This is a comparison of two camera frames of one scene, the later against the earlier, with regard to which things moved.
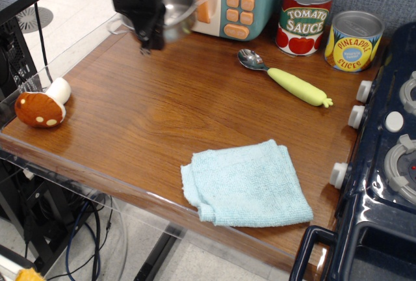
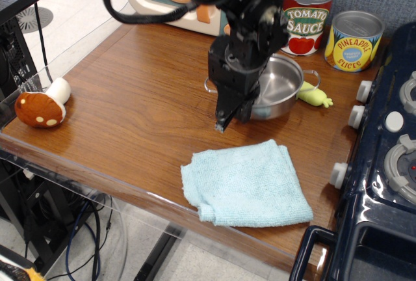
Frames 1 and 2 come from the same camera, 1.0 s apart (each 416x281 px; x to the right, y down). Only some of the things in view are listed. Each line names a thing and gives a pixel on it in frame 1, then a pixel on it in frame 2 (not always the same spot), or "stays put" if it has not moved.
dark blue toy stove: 375,237 stays put
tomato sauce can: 303,17 stays put
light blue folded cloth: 250,185 stays put
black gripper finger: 157,38 → 244,112
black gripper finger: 147,43 → 225,114
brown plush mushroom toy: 45,109 stays put
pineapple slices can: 352,41 stays put
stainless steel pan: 181,4 → 281,79
